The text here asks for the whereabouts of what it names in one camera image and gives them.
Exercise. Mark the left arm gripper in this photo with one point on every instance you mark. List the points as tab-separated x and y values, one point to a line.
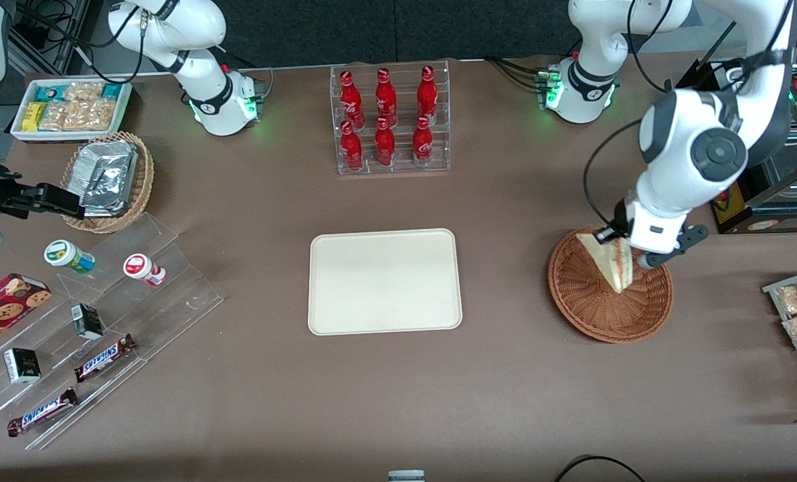
618	224

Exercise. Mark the triangular sandwich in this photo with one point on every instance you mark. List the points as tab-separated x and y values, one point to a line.
609	264

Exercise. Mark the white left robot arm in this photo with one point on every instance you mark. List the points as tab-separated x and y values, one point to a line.
699	147

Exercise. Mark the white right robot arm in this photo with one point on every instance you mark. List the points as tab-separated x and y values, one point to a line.
217	94

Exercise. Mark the brown wicker basket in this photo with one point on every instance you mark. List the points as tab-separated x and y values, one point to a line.
592	308

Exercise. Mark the light wicker basket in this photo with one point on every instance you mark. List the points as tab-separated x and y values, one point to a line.
142	181

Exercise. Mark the beige plastic tray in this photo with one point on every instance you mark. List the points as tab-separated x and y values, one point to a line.
385	281

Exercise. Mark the green lidded cup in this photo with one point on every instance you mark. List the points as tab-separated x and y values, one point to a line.
60	253

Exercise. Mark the foil wrapped package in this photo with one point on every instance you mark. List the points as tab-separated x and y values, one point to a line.
104	150
107	187

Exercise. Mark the white snack bin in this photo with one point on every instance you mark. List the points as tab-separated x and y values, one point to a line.
17	127

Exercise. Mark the yellow snack bar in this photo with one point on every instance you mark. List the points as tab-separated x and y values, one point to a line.
33	117

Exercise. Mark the clear cracker bag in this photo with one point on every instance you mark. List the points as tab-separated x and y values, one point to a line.
98	114
83	90
63	115

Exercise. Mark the red lidded cup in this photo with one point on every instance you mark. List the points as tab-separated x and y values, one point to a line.
136	266

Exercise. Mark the teal snack pack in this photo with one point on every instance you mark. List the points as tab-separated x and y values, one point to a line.
112	90
49	92

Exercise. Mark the red tartan cookie box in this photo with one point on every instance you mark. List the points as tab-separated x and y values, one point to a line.
3	308

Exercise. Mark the small black carton box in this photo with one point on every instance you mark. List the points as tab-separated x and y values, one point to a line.
87	323
22	365

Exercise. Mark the clear acrylic step stand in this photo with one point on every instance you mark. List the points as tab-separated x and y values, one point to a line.
177	294

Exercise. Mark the dark equipment rack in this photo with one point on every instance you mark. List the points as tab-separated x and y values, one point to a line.
43	40

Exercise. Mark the grey snack rack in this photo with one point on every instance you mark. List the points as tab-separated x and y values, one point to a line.
773	289

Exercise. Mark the Snickers chocolate bar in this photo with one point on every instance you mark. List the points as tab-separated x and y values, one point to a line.
42	412
104	358

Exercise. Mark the black glass display case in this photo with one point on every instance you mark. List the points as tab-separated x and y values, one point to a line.
786	201

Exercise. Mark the black controller box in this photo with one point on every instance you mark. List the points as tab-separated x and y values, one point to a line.
702	72

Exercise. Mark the red cola bottle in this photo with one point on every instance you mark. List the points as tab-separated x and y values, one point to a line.
351	150
385	97
422	144
427	94
385	146
350	97

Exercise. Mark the clear acrylic bottle rack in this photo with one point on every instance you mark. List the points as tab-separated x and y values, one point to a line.
371	169

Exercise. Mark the grey white cylinder object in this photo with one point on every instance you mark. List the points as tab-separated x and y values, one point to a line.
406	476

